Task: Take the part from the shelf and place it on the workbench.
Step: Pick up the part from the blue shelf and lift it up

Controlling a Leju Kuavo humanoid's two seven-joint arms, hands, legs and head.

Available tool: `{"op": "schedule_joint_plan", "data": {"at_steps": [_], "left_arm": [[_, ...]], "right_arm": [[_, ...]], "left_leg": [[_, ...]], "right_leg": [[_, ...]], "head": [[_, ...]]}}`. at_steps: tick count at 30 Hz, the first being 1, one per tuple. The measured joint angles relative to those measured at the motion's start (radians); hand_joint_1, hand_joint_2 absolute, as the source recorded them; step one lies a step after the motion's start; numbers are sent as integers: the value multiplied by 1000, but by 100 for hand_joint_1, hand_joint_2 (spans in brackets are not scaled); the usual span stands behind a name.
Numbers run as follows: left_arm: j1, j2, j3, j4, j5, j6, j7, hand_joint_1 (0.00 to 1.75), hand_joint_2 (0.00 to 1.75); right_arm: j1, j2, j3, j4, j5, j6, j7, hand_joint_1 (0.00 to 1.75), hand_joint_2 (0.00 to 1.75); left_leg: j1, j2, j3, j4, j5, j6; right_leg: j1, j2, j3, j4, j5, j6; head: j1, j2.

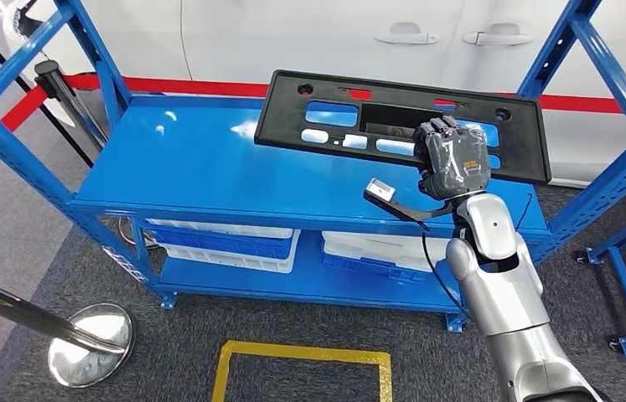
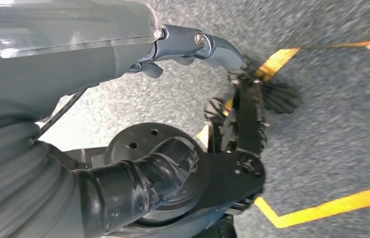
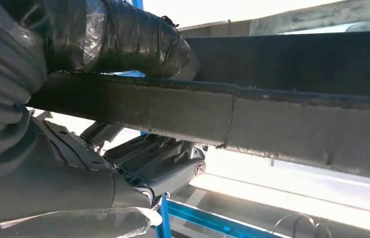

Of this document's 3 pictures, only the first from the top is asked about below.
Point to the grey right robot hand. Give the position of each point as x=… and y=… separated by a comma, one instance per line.
x=451, y=161

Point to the black plastic panel part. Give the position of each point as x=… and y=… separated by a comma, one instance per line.
x=279, y=127

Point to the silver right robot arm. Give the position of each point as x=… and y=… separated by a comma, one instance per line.
x=501, y=288

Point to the blue metal shelf rack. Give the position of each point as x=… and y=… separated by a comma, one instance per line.
x=190, y=166

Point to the white car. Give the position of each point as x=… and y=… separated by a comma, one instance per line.
x=262, y=39

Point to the yellow floor tape square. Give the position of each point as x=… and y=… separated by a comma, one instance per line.
x=307, y=352

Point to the chrome barrier stanchion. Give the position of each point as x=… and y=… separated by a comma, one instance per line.
x=90, y=349
x=54, y=83

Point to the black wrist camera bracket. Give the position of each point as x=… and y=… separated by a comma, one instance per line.
x=401, y=211

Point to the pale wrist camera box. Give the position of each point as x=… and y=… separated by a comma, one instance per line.
x=380, y=190

